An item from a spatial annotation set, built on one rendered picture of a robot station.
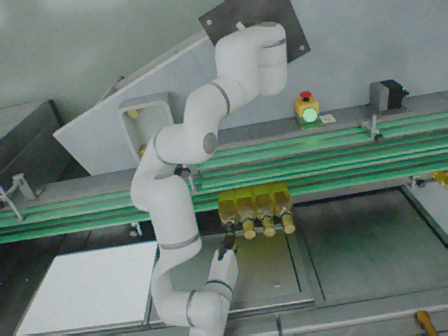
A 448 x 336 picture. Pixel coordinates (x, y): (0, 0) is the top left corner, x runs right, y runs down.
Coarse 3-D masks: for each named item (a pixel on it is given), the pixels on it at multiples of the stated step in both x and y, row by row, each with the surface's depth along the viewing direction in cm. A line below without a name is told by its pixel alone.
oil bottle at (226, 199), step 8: (232, 184) 113; (224, 192) 110; (232, 192) 109; (224, 200) 106; (232, 200) 105; (224, 208) 103; (232, 208) 102; (224, 216) 100; (232, 216) 100; (224, 224) 101
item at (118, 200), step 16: (368, 160) 108; (384, 160) 106; (272, 176) 110; (288, 176) 108; (128, 192) 117; (208, 192) 110; (32, 208) 120; (48, 208) 118; (64, 208) 116; (80, 208) 114; (96, 208) 112; (112, 208) 112; (0, 224) 115; (16, 224) 114
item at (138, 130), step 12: (132, 108) 106; (144, 108) 113; (156, 108) 113; (168, 108) 106; (120, 120) 108; (132, 120) 115; (144, 120) 116; (156, 120) 116; (168, 120) 116; (132, 132) 114; (144, 132) 118; (132, 144) 113
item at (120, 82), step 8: (200, 32) 154; (184, 40) 158; (192, 40) 155; (176, 48) 157; (184, 48) 157; (160, 56) 159; (168, 56) 159; (152, 64) 161; (136, 72) 163; (144, 72) 163; (120, 80) 177; (128, 80) 164; (112, 88) 164; (120, 88) 166; (104, 96) 153; (96, 104) 147
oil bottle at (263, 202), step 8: (256, 184) 110; (264, 184) 109; (256, 192) 106; (264, 192) 106; (256, 200) 103; (264, 200) 102; (256, 208) 101; (264, 208) 100; (272, 208) 100; (256, 216) 103; (272, 216) 101
